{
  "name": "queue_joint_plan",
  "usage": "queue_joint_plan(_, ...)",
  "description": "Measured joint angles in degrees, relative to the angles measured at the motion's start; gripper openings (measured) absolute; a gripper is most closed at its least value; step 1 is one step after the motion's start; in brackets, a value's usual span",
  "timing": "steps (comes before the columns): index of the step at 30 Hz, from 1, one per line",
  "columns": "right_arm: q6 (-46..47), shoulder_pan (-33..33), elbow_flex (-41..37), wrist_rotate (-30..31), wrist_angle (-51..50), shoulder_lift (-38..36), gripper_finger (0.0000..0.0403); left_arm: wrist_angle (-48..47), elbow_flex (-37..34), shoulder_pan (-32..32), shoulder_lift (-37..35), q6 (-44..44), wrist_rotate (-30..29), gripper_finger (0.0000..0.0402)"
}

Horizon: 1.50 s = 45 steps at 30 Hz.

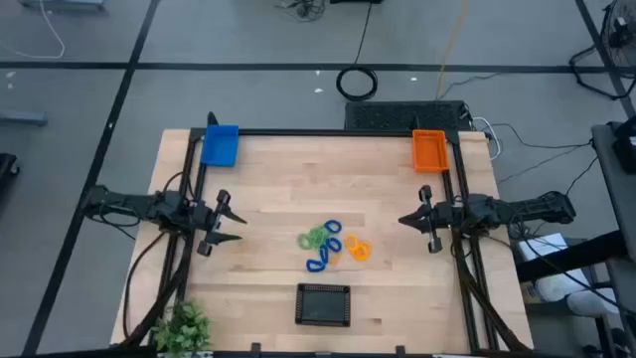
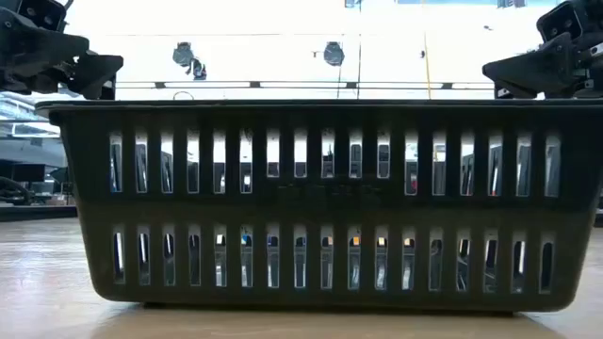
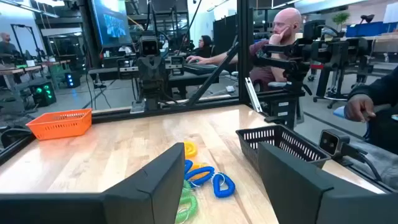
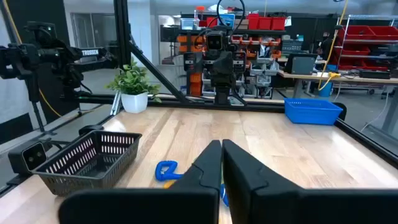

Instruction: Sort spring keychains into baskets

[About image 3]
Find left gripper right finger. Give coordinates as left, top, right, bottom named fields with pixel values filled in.
left=257, top=141, right=398, bottom=224

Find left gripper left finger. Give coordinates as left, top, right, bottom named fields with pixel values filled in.
left=0, top=142, right=186, bottom=224

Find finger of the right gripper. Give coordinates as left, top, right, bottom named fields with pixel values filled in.
left=152, top=55, right=169, bottom=91
left=137, top=55, right=153, bottom=91

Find green spring keychain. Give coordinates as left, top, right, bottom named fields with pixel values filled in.
left=182, top=179, right=193, bottom=197
left=175, top=193, right=199, bottom=224

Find black slotted plastic basket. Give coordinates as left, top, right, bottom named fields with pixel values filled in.
left=235, top=124, right=331, bottom=174

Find yellow spring keychain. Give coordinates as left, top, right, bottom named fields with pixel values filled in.
left=183, top=141, right=198, bottom=159

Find blue spring keychain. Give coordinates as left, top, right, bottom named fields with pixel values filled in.
left=212, top=172, right=236, bottom=199
left=184, top=159, right=216, bottom=187

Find black desk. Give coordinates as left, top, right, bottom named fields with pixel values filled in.
left=88, top=63, right=231, bottom=100

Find black keyboard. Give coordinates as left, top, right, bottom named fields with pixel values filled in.
left=183, top=63, right=218, bottom=76

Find person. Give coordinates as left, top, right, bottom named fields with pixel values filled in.
left=0, top=32, right=18, bottom=56
left=186, top=35, right=215, bottom=59
left=344, top=67, right=398, bottom=155
left=186, top=7, right=304, bottom=93

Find computer tower blue lights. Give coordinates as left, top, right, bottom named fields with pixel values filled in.
left=64, top=71, right=81, bottom=89

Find computer tower green lights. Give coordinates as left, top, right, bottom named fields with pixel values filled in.
left=29, top=81, right=57, bottom=107

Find orange plastic basket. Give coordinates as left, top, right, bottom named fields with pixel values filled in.
left=26, top=108, right=93, bottom=141

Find silver aluminium extrusion bar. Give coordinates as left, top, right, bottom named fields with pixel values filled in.
left=244, top=77, right=262, bottom=113

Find black robot rig stand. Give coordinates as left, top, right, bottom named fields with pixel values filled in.
left=253, top=37, right=313, bottom=130
left=312, top=20, right=374, bottom=110

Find potted background plant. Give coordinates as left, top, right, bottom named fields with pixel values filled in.
left=331, top=11, right=351, bottom=32

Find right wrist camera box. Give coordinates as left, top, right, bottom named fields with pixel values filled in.
left=139, top=35, right=160, bottom=57

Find silver arm base bracket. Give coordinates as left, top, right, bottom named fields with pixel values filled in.
left=129, top=100, right=146, bottom=114

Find large wall display screen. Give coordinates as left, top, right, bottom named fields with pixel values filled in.
left=88, top=0, right=133, bottom=48

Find grey table-level camera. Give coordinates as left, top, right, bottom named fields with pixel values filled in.
left=318, top=129, right=369, bottom=166

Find black aluminium table frame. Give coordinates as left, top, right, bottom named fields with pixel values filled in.
left=0, top=0, right=398, bottom=194

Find black cable loop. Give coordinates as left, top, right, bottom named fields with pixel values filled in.
left=0, top=127, right=33, bottom=149

